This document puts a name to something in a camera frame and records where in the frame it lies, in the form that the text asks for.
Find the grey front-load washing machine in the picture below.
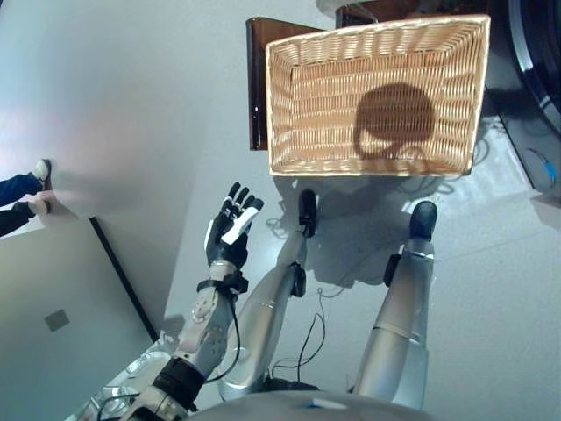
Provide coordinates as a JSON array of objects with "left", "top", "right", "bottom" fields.
[{"left": 484, "top": 0, "right": 561, "bottom": 194}]

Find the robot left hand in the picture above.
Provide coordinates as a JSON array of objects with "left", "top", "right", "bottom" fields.
[{"left": 204, "top": 182, "right": 266, "bottom": 268}]

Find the person in black trousers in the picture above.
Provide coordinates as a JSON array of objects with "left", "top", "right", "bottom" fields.
[{"left": 0, "top": 158, "right": 56, "bottom": 238}]

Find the grey robot torso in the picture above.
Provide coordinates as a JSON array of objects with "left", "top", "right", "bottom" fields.
[{"left": 183, "top": 379, "right": 439, "bottom": 421}]

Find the silver robot right leg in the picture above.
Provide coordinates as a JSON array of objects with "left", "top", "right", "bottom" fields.
[{"left": 350, "top": 200, "right": 439, "bottom": 404}]

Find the silver robot leg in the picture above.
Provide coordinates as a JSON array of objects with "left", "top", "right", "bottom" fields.
[
  {"left": 217, "top": 189, "right": 317, "bottom": 389},
  {"left": 350, "top": 200, "right": 439, "bottom": 404}
]

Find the brown wooden stool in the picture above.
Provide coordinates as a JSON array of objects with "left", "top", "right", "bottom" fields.
[{"left": 245, "top": 0, "right": 492, "bottom": 151}]

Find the grey wall outlet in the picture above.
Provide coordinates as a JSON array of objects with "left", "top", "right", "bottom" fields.
[{"left": 44, "top": 309, "right": 71, "bottom": 333}]

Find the silver robot left leg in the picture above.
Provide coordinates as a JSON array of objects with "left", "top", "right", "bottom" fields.
[{"left": 217, "top": 189, "right": 317, "bottom": 389}]

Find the rectangular wicker laundry basket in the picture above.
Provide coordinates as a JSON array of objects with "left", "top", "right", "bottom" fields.
[{"left": 265, "top": 14, "right": 492, "bottom": 177}]

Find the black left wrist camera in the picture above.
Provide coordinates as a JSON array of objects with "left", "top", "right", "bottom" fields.
[{"left": 221, "top": 271, "right": 251, "bottom": 297}]

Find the thin black floor cable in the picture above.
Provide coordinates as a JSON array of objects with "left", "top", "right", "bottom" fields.
[{"left": 269, "top": 313, "right": 328, "bottom": 382}]

